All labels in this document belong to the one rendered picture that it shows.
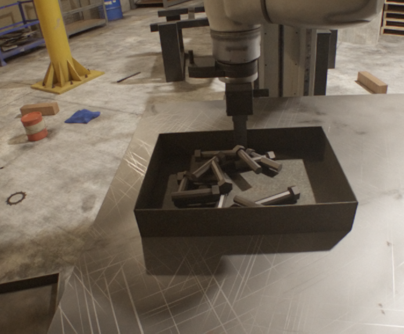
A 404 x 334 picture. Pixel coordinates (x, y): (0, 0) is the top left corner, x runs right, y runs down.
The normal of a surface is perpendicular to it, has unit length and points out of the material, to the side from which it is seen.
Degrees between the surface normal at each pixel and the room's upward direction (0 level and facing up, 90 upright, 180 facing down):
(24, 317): 0
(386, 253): 0
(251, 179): 0
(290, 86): 90
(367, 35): 90
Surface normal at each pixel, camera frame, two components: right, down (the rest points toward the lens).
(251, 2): -0.47, 0.65
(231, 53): -0.06, 0.55
